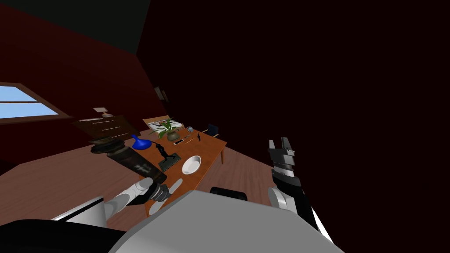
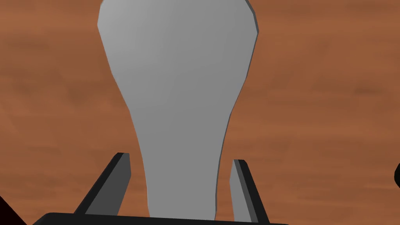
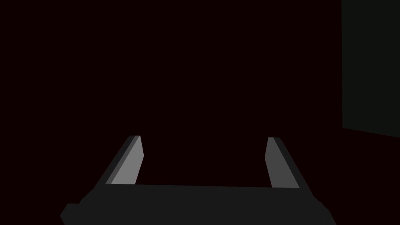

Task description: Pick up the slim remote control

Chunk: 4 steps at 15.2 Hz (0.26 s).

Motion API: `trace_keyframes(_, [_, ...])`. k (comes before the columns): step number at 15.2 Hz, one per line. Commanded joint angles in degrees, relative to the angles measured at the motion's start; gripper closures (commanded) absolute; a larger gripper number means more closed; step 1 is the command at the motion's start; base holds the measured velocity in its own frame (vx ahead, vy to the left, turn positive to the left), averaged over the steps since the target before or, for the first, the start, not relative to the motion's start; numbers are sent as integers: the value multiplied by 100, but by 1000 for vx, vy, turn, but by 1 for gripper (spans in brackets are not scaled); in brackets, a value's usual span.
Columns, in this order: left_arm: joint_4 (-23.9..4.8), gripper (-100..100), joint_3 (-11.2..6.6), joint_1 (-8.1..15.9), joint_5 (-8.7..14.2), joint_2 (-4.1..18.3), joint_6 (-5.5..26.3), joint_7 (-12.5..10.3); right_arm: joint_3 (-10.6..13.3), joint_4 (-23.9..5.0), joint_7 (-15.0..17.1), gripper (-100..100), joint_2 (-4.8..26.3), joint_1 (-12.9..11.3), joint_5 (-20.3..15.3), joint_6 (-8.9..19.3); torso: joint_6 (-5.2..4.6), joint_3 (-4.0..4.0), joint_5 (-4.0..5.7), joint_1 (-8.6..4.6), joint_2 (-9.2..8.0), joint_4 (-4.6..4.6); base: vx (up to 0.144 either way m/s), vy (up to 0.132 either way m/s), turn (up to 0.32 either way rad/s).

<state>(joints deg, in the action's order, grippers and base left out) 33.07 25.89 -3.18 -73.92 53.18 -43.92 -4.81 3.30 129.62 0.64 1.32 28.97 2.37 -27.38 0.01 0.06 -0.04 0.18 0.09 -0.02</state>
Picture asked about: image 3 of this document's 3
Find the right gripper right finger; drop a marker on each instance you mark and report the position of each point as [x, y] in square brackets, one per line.
[281, 168]

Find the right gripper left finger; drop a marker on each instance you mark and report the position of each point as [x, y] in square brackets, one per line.
[128, 165]

